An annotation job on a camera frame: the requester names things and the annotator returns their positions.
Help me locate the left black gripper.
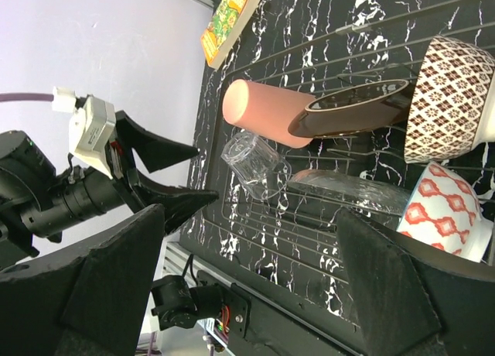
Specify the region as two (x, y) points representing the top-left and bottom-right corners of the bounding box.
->
(19, 110), (220, 243)

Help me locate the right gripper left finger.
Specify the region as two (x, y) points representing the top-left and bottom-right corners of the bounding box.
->
(1, 205), (165, 355)

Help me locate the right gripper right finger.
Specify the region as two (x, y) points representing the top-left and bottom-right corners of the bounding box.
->
(336, 209), (494, 355)

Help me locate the clear glass mug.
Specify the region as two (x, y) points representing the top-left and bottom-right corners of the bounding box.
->
(221, 131), (292, 200)

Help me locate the orange patterned white bowl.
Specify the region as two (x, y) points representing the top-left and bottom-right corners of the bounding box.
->
(397, 162), (493, 263)

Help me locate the clear glass plate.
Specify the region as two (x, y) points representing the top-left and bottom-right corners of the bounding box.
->
(288, 169), (410, 217)

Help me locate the pink plastic cup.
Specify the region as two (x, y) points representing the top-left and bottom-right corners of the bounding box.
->
(222, 79), (315, 149)

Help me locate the grey wire dish rack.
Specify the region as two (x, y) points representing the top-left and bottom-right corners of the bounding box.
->
(200, 0), (495, 318)

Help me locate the brown patterned bowl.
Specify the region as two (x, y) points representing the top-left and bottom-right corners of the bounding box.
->
(404, 36), (494, 163)

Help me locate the red floral plate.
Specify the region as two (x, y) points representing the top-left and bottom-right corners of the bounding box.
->
(288, 79), (415, 139)

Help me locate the orange paperback book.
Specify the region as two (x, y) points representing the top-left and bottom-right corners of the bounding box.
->
(200, 0), (261, 70)

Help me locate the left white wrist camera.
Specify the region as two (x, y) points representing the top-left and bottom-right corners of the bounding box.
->
(52, 87), (116, 179)

